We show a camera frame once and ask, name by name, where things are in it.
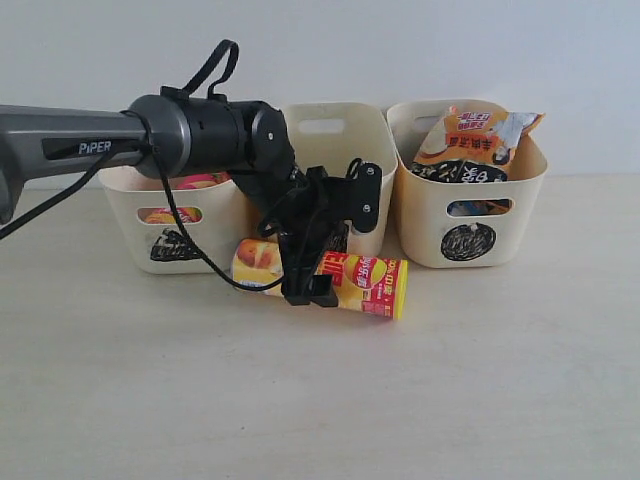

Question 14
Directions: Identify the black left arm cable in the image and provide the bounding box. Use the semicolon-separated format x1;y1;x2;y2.
0;38;301;294

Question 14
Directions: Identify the orange noodle packet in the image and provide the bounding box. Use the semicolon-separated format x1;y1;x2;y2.
409;105;544;184

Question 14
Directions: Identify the right cream plastic bin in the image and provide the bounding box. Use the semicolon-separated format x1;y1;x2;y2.
386;99;548;269

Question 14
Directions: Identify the blue noodle packet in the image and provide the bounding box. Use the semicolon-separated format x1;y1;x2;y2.
447;199;512;217

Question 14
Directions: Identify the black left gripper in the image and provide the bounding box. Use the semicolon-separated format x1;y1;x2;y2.
257;167;350;306

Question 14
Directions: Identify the cream plastic bin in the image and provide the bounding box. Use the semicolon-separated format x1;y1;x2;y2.
386;99;548;269
99;166;251;275
283;102;398;256

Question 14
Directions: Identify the left cream plastic bin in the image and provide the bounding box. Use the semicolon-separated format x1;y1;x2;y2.
99;166;251;275

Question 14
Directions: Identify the middle cream plastic bin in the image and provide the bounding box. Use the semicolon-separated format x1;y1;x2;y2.
283;102;398;256

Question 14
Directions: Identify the pink chips can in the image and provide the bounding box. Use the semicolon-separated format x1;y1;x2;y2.
138;172;231;225

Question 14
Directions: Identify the yellow chips can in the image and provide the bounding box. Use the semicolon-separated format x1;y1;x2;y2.
231;239;408;320

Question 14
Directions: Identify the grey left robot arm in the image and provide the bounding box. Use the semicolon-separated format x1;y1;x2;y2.
1;94;351;307

